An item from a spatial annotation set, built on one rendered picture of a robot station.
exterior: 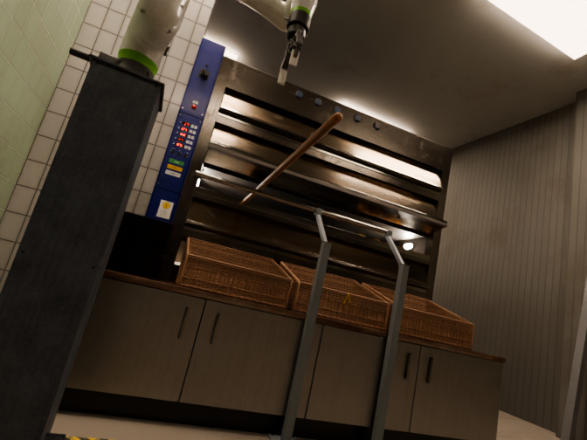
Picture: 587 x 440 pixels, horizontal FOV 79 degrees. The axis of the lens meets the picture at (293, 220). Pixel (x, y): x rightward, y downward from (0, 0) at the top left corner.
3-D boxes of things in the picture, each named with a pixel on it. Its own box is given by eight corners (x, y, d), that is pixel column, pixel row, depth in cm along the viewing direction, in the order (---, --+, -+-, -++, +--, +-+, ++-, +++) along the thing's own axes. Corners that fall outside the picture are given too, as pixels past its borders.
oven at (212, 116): (130, 325, 371) (188, 141, 415) (314, 359, 429) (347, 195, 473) (93, 376, 192) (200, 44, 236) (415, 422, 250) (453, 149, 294)
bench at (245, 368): (54, 371, 187) (91, 263, 199) (430, 424, 254) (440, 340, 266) (8, 410, 134) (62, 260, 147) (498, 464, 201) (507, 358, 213)
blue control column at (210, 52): (130, 325, 371) (189, 138, 416) (147, 328, 375) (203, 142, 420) (92, 378, 190) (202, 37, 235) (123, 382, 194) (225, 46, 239)
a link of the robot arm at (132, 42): (120, 46, 110) (140, -4, 114) (112, 66, 122) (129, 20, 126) (162, 69, 117) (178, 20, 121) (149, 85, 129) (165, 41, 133)
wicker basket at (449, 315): (353, 321, 244) (360, 281, 250) (421, 336, 259) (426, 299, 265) (394, 333, 198) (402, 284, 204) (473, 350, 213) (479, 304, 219)
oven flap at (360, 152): (218, 111, 234) (224, 91, 244) (439, 191, 284) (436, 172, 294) (220, 106, 230) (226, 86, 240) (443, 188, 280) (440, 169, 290)
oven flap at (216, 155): (208, 147, 214) (203, 161, 232) (447, 226, 264) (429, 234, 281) (209, 143, 215) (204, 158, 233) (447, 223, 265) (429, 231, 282)
